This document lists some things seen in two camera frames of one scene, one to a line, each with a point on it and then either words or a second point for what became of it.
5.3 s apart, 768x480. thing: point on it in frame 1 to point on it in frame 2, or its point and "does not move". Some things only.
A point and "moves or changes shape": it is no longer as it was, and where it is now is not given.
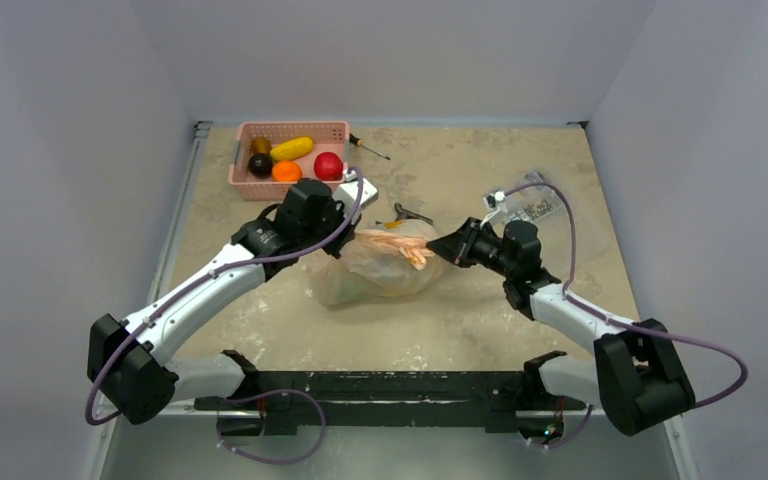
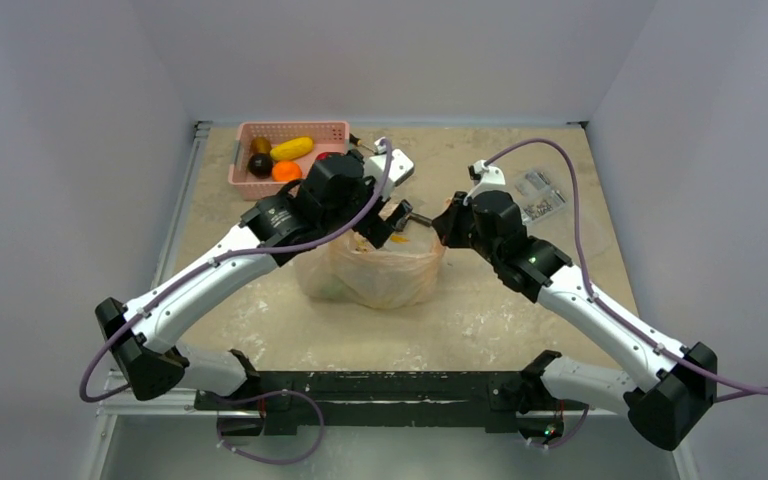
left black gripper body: [313, 235] to [340, 218]
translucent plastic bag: [391, 260] moves or changes shape
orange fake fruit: [286, 171] does not move
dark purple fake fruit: [260, 165] does not move
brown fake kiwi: [260, 145] does not move
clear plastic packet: [537, 202] does not move
